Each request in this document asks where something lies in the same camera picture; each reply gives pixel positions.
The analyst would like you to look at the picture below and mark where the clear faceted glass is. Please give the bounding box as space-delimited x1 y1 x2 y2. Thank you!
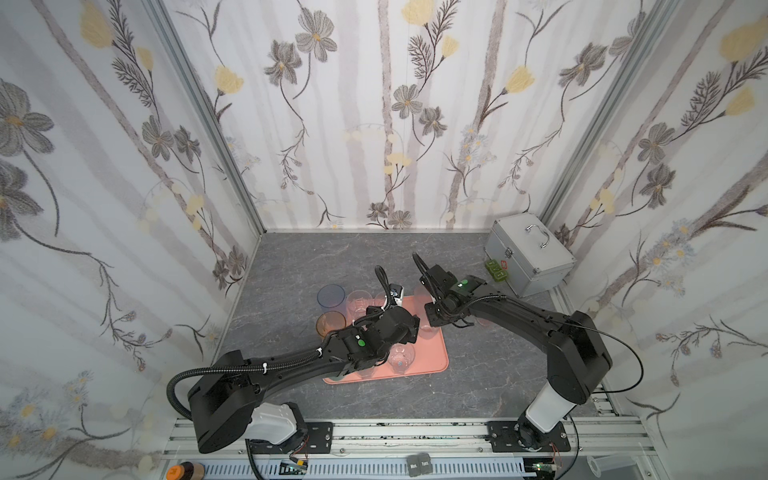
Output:
387 343 416 375
346 290 373 320

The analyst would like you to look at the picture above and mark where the amber translucent cup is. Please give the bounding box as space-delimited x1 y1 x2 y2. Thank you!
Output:
316 310 347 338

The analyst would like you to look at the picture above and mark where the blue translucent cup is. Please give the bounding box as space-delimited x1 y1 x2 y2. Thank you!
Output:
316 284 347 314

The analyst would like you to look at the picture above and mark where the pink rectangular tray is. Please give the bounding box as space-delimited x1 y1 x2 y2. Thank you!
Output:
323 287 449 385

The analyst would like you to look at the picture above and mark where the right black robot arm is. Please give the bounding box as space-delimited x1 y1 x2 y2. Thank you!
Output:
413 254 627 451

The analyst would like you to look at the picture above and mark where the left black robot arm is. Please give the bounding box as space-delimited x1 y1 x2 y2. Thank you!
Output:
166 265 419 454

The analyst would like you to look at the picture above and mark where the green small box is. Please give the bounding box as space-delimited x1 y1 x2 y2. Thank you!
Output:
484 259 508 282

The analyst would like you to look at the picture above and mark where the silver aluminium case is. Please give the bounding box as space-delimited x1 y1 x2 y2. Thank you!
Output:
484 213 576 297

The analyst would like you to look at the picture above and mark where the orange capped bottle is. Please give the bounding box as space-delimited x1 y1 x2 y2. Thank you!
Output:
165 461 205 480

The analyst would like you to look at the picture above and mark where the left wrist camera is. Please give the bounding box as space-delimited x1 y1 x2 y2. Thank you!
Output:
385 283 403 308

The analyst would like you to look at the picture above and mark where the white cable duct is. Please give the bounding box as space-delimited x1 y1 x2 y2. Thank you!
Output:
202 458 536 479

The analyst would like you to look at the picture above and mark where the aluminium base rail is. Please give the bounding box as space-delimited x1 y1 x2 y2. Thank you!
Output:
161 416 655 466

